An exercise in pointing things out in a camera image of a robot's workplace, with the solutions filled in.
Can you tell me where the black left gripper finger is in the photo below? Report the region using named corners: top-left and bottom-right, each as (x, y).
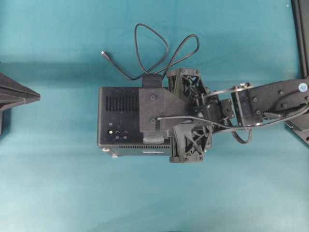
top-left (0, 98), bottom-right (40, 112)
top-left (0, 73), bottom-right (41, 103)

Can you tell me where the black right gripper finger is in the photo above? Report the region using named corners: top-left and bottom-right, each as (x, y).
top-left (143, 131), bottom-right (164, 145)
top-left (142, 74), bottom-right (162, 88)

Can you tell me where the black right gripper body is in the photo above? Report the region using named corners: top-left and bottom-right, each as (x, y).
top-left (167, 68), bottom-right (235, 163)

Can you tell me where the black USB cable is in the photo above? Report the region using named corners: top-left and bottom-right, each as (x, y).
top-left (101, 23), bottom-right (200, 81)

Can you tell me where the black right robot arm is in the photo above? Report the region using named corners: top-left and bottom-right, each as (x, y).
top-left (139, 69), bottom-right (309, 163)

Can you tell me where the black mini PC box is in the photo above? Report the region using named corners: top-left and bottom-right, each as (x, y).
top-left (97, 87), bottom-right (171, 157)

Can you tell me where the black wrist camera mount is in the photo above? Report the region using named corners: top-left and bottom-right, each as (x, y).
top-left (139, 88), bottom-right (189, 132)

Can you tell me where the black camera cable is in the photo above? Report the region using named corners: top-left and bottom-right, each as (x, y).
top-left (154, 91), bottom-right (309, 145)

